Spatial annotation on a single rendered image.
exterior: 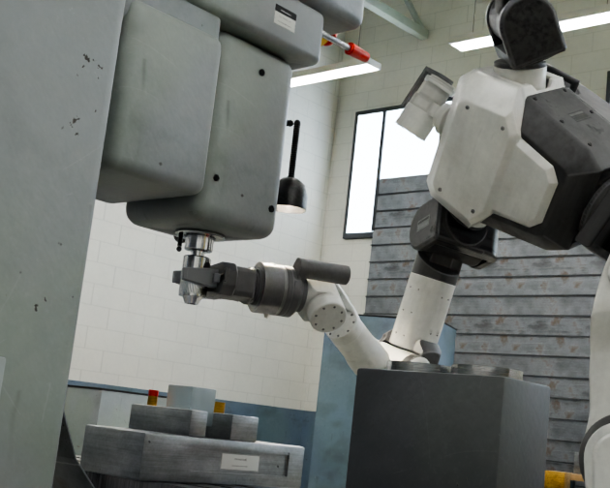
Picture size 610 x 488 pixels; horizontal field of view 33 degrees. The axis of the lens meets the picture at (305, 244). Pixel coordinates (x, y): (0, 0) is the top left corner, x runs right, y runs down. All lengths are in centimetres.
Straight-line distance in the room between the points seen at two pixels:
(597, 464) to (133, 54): 92
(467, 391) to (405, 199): 984
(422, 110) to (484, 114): 19
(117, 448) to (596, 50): 920
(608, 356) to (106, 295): 826
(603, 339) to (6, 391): 92
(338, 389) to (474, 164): 612
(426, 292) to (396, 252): 905
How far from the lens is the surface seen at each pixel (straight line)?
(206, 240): 171
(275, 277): 172
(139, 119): 151
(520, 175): 174
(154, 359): 1008
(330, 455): 782
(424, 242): 193
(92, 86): 133
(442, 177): 182
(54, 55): 131
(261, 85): 172
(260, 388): 1109
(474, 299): 1031
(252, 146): 169
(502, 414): 123
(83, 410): 619
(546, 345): 983
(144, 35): 154
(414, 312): 195
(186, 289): 169
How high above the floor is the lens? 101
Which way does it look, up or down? 10 degrees up
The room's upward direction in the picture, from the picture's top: 6 degrees clockwise
